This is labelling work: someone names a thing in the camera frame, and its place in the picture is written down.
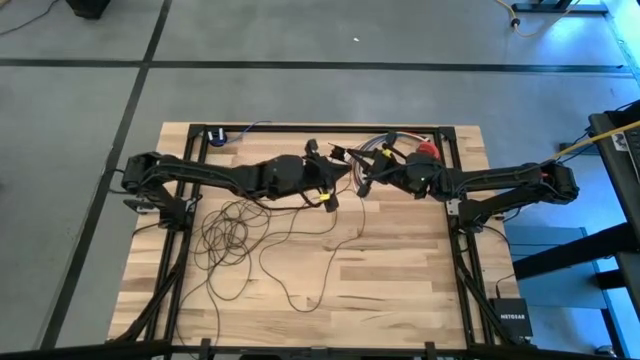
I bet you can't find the thin blue data cable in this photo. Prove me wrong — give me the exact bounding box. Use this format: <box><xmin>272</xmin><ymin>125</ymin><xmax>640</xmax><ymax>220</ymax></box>
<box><xmin>223</xmin><ymin>119</ymin><xmax>274</xmax><ymax>145</ymax></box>

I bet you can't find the black overhead gantry bar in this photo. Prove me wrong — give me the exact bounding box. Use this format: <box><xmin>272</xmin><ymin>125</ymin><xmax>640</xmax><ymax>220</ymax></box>
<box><xmin>0</xmin><ymin>340</ymin><xmax>640</xmax><ymax>360</ymax></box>

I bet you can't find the red tape dispenser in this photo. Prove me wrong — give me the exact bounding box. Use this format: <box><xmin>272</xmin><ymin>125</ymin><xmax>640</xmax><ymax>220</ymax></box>
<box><xmin>416</xmin><ymin>141</ymin><xmax>442</xmax><ymax>162</ymax></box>

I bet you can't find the black plastic spool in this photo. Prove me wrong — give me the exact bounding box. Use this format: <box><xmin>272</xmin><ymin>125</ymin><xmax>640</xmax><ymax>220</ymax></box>
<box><xmin>328</xmin><ymin>142</ymin><xmax>354</xmax><ymax>165</ymax></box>

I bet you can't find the black Netgear box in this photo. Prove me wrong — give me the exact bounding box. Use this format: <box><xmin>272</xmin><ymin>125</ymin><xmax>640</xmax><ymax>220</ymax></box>
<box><xmin>488</xmin><ymin>297</ymin><xmax>534</xmax><ymax>339</ymax></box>

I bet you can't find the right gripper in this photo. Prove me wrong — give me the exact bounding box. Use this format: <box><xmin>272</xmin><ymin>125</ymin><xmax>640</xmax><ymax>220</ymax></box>
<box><xmin>344</xmin><ymin>132</ymin><xmax>446</xmax><ymax>200</ymax></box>

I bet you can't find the blue round camera mount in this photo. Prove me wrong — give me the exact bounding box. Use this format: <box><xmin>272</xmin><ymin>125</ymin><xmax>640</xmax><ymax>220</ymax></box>
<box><xmin>206</xmin><ymin>126</ymin><xmax>229</xmax><ymax>148</ymax></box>

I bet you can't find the black leg desk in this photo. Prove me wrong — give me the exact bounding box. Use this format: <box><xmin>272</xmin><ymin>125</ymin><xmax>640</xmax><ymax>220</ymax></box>
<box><xmin>510</xmin><ymin>0</ymin><xmax>609</xmax><ymax>15</ymax></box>
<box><xmin>512</xmin><ymin>98</ymin><xmax>640</xmax><ymax>360</ymax></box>

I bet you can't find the hanging yellow cord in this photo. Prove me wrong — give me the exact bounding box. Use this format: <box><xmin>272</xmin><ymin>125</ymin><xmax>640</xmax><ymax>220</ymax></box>
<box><xmin>551</xmin><ymin>118</ymin><xmax>640</xmax><ymax>162</ymax></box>

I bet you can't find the yellow extension cord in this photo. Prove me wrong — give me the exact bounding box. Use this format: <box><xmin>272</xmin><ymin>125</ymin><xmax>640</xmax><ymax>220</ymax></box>
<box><xmin>493</xmin><ymin>0</ymin><xmax>584</xmax><ymax>39</ymax></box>

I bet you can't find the long black cord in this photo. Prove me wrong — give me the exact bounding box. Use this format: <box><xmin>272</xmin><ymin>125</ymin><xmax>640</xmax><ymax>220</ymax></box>
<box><xmin>172</xmin><ymin>169</ymin><xmax>369</xmax><ymax>349</ymax></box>

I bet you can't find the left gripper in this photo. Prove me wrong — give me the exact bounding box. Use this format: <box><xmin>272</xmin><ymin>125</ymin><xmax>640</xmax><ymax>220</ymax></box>
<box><xmin>252</xmin><ymin>139</ymin><xmax>353</xmax><ymax>214</ymax></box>

